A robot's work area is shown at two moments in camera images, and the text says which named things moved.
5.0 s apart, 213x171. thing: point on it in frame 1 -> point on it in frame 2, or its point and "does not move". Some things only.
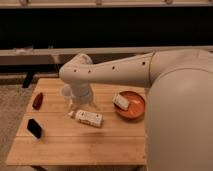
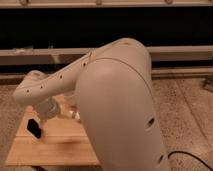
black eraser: [34, 128] does not move
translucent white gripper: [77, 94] -> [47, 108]
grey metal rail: [60, 55] does not move
